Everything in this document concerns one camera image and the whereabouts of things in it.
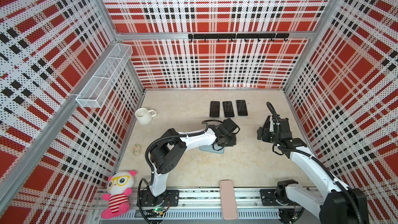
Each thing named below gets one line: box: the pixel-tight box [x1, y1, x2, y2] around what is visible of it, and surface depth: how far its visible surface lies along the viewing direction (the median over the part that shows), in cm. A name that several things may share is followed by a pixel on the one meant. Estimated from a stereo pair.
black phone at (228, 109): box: [222, 101, 235, 118], surface depth 113 cm
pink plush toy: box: [100, 170, 137, 219], surface depth 72 cm
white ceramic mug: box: [134, 107, 158, 125], surface depth 101 cm
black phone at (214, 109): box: [209, 100, 220, 118], surface depth 110 cm
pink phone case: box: [219, 179, 238, 220], surface depth 73 cm
